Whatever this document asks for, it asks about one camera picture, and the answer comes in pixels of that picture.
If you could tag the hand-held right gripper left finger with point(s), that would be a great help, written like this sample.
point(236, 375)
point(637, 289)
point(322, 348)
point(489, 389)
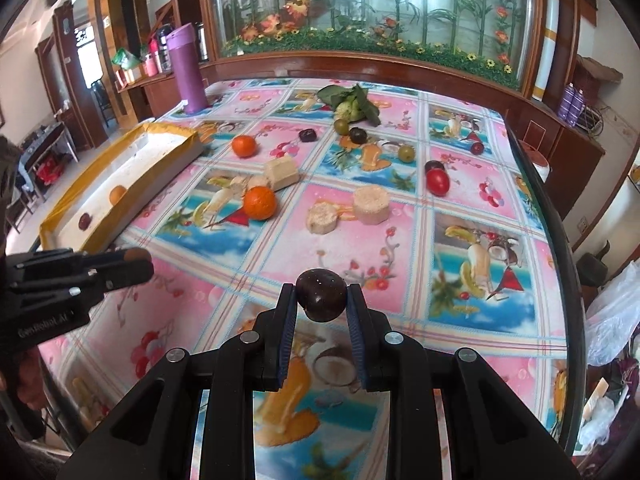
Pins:
point(284, 340)

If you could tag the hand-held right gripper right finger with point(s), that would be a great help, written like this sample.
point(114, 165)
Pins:
point(357, 345)

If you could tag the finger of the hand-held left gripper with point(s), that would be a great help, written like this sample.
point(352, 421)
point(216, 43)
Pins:
point(117, 255)
point(130, 275)

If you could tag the dark round passion fruit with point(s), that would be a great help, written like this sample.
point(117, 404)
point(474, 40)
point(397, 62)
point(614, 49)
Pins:
point(320, 295)

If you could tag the orange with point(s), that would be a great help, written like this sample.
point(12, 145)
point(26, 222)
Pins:
point(117, 195)
point(244, 146)
point(260, 202)

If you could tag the white foam tray yellow tape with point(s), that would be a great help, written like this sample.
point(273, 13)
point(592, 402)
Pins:
point(145, 160)

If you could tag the short beige sugarcane cylinder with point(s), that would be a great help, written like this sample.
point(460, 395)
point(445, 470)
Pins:
point(322, 217)

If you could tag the small knobby beige piece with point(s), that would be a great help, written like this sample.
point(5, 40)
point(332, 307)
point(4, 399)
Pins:
point(240, 186)

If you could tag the large beige sugarcane cylinder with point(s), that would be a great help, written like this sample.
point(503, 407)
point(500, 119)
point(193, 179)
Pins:
point(371, 203)

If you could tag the beige sugarcane block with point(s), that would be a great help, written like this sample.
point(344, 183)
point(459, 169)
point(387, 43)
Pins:
point(281, 172)

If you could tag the reddish brown round fruit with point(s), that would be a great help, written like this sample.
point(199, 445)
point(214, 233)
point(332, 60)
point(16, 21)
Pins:
point(85, 221)

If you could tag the printed fruit tablecloth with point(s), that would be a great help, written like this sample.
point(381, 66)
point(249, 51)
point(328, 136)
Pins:
point(400, 260)

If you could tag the wooden sideboard cabinet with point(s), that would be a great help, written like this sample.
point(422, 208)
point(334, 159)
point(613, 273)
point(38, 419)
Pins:
point(150, 92)

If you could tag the red tomato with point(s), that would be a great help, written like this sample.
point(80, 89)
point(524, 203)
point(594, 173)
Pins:
point(437, 182)

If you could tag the pink bottle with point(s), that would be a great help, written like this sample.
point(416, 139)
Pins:
point(150, 66)

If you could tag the dark purple plum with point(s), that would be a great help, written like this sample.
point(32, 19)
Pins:
point(307, 135)
point(358, 135)
point(434, 165)

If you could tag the green bag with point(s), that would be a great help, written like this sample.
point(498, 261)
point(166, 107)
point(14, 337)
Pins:
point(125, 58)

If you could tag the green round fruit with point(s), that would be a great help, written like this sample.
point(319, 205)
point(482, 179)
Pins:
point(406, 153)
point(342, 126)

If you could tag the dark thermos flask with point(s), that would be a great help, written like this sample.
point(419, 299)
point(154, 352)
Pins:
point(202, 42)

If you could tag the dark red plum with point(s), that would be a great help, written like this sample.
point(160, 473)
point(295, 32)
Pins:
point(477, 148)

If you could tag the green custard apple with leaves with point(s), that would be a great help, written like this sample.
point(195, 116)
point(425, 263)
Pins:
point(350, 105)

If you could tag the white plastic bag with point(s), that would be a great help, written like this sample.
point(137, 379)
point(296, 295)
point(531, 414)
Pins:
point(612, 315)

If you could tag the purple spray bottle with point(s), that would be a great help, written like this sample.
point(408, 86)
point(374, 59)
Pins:
point(580, 106)
point(568, 102)

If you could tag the glass screen with artificial flowers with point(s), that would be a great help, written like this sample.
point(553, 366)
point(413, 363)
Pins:
point(370, 5)

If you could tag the white roll with yellow bands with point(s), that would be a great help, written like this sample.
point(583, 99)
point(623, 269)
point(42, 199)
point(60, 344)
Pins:
point(547, 40)

